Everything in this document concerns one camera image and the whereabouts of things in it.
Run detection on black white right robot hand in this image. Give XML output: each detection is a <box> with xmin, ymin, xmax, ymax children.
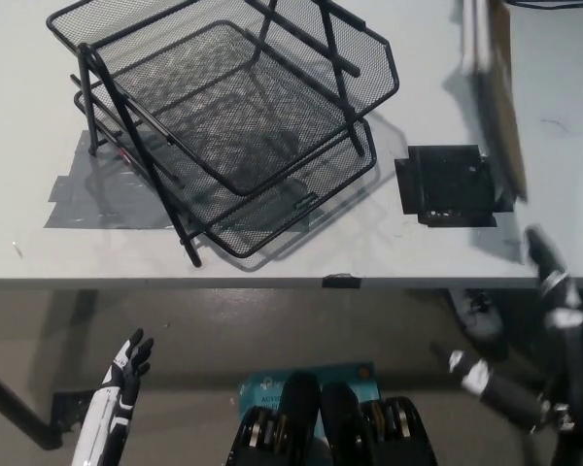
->
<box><xmin>429</xmin><ymin>225</ymin><xmax>583</xmax><ymax>438</ymax></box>

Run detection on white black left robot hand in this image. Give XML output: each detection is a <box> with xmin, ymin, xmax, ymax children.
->
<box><xmin>71</xmin><ymin>328</ymin><xmax>155</xmax><ymax>466</ymax></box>

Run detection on brown spiral-bound notebook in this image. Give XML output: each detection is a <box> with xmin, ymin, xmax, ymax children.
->
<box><xmin>459</xmin><ymin>0</ymin><xmax>530</xmax><ymax>203</ymax></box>

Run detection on black left robot body block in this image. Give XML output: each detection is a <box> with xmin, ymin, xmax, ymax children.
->
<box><xmin>225</xmin><ymin>371</ymin><xmax>322</xmax><ymax>466</ymax></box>

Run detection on black mesh two-tier file tray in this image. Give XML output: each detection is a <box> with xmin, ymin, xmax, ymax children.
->
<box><xmin>46</xmin><ymin>0</ymin><xmax>400</xmax><ymax>272</ymax></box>

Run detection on white grey shoe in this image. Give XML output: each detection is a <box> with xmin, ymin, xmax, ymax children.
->
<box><xmin>448</xmin><ymin>288</ymin><xmax>510</xmax><ymax>361</ymax></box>

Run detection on black metal table leg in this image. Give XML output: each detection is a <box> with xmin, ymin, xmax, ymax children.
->
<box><xmin>0</xmin><ymin>358</ymin><xmax>63</xmax><ymax>450</ymax></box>

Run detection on teal cardboard box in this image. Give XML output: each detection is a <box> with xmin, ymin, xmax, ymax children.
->
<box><xmin>236</xmin><ymin>361</ymin><xmax>381</xmax><ymax>438</ymax></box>

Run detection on black tape patch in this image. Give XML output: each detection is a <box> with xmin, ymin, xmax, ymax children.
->
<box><xmin>394</xmin><ymin>144</ymin><xmax>512</xmax><ymax>228</ymax></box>

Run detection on grey tape patch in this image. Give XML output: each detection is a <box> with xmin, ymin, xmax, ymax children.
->
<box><xmin>43</xmin><ymin>129</ymin><xmax>254</xmax><ymax>232</ymax></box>

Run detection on black cable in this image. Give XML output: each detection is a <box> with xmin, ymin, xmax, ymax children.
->
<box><xmin>507</xmin><ymin>0</ymin><xmax>583</xmax><ymax>12</ymax></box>

